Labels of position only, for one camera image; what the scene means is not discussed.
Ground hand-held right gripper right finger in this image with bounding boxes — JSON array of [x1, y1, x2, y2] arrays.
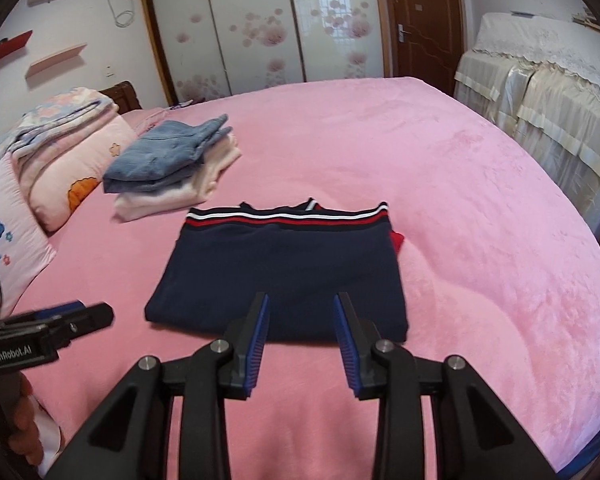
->
[[332, 292, 559, 480]]

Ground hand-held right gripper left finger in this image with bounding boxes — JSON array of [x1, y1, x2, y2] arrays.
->
[[55, 292, 272, 480]]

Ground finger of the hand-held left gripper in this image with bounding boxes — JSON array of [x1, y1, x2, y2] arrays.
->
[[0, 300, 86, 328], [42, 302, 115, 350]]

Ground navy and red varsity jacket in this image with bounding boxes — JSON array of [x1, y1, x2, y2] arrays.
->
[[144, 197, 411, 345]]

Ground person's left hand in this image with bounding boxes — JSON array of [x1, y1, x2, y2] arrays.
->
[[7, 374, 44, 462]]

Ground pink cartoon print pillow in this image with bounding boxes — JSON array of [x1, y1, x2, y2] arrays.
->
[[0, 152, 58, 321]]

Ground folded pale pink garment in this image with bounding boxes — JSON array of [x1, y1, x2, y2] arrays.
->
[[112, 135, 243, 223]]

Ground folded pink cartoon quilt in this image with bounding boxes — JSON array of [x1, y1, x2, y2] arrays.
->
[[17, 110, 138, 233]]

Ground folded blue denim jeans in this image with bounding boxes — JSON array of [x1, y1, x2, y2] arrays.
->
[[102, 114, 233, 195]]

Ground folded floral quilt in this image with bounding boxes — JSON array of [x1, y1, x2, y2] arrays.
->
[[7, 87, 120, 158]]

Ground dark wooden headboard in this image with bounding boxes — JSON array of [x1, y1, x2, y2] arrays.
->
[[99, 81, 143, 116]]

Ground blue bed sheet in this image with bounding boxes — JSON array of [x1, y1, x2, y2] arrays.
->
[[555, 427, 600, 480]]

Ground cream satin furniture cover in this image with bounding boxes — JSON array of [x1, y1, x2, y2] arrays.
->
[[452, 50, 600, 241]]

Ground floral sliding door wardrobe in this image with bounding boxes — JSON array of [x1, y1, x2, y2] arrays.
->
[[136, 0, 391, 107]]

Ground brown wooden door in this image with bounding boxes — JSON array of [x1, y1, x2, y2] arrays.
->
[[380, 0, 468, 96]]

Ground white lace cloth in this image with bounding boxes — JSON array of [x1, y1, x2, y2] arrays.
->
[[472, 11, 600, 106]]

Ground pink wall shelf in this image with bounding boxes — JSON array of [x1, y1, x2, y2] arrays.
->
[[25, 42, 88, 80]]

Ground red wall shelf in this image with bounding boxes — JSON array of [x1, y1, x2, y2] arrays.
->
[[0, 30, 33, 73]]

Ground white power cable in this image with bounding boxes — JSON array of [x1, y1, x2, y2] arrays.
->
[[107, 0, 137, 27]]

